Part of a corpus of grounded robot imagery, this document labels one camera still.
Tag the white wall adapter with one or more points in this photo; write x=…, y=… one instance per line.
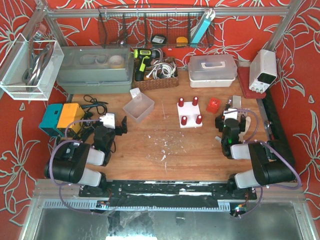
x=134, y=92

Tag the yellow and teal box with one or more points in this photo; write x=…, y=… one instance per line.
x=58, y=116

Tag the green cordless drill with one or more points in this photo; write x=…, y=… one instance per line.
x=144, y=57

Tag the red large spring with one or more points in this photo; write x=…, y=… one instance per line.
x=181, y=102
x=195, y=101

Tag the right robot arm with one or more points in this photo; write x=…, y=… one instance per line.
x=268, y=158

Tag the orange plug adapter cube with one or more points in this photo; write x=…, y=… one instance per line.
x=213, y=105

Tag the red mat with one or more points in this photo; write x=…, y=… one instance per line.
x=243, y=74

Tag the white lidded storage box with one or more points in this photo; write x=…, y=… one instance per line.
x=212, y=71

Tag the yellow tape measure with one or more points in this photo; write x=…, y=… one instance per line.
x=181, y=42

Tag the white peg board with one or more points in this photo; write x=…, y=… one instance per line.
x=191, y=112

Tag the aluminium frame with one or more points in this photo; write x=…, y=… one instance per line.
x=240, y=28

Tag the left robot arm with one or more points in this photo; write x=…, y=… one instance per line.
x=93, y=145

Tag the blue flat case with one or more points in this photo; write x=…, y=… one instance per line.
x=197, y=32

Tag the clear acrylic box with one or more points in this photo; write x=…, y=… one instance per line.
x=14, y=64

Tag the beige work glove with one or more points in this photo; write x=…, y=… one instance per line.
x=247, y=125

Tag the white power supply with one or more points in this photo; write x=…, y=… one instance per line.
x=262, y=71

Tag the woven wicker basket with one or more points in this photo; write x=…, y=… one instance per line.
x=154, y=84

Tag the black side rail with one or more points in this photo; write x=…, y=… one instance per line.
x=276, y=127

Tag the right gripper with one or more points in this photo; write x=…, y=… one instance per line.
x=219, y=121

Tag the silver metal block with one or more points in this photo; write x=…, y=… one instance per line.
x=236, y=102

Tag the grey metal bracket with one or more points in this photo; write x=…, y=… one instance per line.
x=218, y=139

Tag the black wire basket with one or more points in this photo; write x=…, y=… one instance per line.
x=133, y=26

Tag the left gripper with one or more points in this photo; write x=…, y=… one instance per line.
x=119, y=129

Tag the grey tools in acrylic box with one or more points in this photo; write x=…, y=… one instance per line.
x=36, y=64

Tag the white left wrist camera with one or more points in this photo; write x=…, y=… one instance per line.
x=108, y=120

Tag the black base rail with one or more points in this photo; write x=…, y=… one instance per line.
x=166, y=194

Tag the translucent plastic spring bin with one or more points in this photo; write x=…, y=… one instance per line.
x=139, y=107

